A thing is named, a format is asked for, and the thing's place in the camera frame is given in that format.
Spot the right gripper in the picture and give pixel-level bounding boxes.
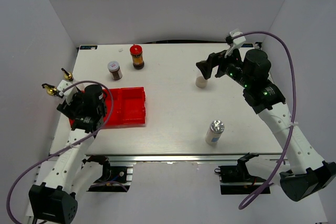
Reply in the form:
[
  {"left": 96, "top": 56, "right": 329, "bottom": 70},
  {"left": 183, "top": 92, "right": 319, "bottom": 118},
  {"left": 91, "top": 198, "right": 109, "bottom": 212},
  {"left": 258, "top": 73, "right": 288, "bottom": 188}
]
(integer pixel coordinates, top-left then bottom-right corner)
[{"left": 195, "top": 44, "right": 252, "bottom": 89}]

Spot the clear glass oil bottle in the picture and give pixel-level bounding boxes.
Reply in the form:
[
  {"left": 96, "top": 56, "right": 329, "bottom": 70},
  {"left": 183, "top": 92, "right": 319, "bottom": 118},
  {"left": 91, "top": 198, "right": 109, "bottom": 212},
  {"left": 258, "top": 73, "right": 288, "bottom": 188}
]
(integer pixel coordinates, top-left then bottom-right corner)
[{"left": 61, "top": 68, "right": 74, "bottom": 83}]

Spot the small dark spice jar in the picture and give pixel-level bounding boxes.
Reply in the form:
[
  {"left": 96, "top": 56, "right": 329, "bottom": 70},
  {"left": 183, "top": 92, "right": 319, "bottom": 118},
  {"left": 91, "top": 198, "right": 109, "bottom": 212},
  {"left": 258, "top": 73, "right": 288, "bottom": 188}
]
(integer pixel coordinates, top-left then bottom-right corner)
[{"left": 108, "top": 61, "right": 122, "bottom": 81}]

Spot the red-capped brown sauce bottle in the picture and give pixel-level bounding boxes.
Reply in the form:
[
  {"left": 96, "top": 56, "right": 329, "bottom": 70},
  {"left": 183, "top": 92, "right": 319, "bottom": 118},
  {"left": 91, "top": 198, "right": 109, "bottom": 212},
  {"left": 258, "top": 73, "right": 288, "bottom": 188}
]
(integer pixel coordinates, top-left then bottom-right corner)
[{"left": 130, "top": 44, "right": 145, "bottom": 70}]

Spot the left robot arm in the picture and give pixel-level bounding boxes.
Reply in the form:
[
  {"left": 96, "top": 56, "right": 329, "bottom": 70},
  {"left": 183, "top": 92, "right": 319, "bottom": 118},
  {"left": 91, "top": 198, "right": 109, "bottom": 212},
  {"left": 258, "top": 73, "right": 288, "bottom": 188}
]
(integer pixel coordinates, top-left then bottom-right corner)
[{"left": 28, "top": 81, "right": 111, "bottom": 223}]

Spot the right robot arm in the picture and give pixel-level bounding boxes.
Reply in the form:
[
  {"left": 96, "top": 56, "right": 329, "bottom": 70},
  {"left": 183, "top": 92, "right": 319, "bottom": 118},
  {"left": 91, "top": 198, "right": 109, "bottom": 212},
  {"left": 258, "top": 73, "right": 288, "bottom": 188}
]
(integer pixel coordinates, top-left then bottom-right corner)
[{"left": 196, "top": 49, "right": 335, "bottom": 201}]

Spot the clear jar with metal lid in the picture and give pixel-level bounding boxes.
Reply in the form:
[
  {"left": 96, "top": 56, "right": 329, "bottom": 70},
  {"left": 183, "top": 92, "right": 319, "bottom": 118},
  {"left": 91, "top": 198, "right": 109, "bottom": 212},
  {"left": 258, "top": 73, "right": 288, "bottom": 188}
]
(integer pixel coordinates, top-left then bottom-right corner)
[{"left": 195, "top": 76, "right": 208, "bottom": 89}]

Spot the red plastic organizer tray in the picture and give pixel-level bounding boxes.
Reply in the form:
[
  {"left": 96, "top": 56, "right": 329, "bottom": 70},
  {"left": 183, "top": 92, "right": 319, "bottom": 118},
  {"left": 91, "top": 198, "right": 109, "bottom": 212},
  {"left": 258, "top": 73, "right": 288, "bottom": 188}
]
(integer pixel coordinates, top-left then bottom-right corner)
[{"left": 84, "top": 84, "right": 146, "bottom": 129}]

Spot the white shaker with metal lid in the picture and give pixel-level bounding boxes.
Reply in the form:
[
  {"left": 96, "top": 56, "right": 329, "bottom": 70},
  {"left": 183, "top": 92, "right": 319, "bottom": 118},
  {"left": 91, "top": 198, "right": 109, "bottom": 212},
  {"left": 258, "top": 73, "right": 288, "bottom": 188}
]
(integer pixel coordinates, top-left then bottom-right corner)
[{"left": 205, "top": 120, "right": 225, "bottom": 145}]

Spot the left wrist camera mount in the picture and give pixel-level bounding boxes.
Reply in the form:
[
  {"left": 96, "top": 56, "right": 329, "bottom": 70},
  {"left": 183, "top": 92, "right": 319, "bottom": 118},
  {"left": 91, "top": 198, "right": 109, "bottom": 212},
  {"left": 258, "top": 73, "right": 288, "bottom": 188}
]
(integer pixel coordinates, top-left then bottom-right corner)
[{"left": 56, "top": 80, "right": 85, "bottom": 105}]

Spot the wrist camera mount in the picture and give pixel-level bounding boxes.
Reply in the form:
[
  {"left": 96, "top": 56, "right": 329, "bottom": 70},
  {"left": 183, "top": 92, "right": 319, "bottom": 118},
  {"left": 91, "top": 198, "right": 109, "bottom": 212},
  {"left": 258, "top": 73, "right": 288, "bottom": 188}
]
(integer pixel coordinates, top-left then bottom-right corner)
[
  {"left": 224, "top": 29, "right": 246, "bottom": 58},
  {"left": 56, "top": 80, "right": 85, "bottom": 105}
]

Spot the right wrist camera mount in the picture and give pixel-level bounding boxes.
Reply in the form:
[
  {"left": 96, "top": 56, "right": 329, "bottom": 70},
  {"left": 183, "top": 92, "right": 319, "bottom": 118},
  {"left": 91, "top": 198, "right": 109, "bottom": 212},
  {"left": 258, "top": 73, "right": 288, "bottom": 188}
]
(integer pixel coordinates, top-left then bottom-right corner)
[{"left": 224, "top": 29, "right": 246, "bottom": 58}]

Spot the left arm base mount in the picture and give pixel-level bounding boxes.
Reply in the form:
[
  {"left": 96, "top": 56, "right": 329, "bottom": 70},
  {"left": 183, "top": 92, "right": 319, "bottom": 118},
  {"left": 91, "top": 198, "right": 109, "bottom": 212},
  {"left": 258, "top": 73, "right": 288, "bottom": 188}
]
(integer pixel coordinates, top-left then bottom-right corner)
[{"left": 82, "top": 156, "right": 133, "bottom": 193}]

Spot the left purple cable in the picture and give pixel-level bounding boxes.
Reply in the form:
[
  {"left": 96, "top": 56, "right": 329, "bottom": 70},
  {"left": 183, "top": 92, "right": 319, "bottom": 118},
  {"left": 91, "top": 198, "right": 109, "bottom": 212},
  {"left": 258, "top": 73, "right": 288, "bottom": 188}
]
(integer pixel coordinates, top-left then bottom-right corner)
[{"left": 5, "top": 80, "right": 129, "bottom": 224}]

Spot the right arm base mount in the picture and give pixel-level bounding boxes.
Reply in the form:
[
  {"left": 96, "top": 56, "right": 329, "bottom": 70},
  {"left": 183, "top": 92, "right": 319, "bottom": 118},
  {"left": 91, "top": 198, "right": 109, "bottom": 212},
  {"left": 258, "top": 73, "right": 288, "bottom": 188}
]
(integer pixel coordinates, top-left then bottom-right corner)
[{"left": 214, "top": 153, "right": 266, "bottom": 195}]

